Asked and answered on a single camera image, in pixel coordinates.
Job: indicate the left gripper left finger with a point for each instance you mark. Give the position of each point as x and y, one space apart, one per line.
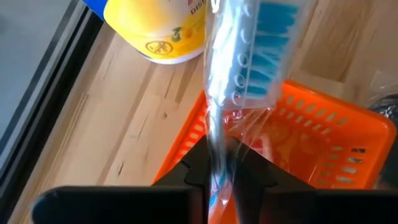
124 205

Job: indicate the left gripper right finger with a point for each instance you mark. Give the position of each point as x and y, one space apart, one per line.
295 208

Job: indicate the blue toothbrush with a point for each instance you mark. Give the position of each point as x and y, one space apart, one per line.
264 46

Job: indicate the orange plastic basket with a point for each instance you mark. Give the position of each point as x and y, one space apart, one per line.
342 133

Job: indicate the Lysol wipes canister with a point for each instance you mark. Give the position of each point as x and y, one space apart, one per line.
155 28

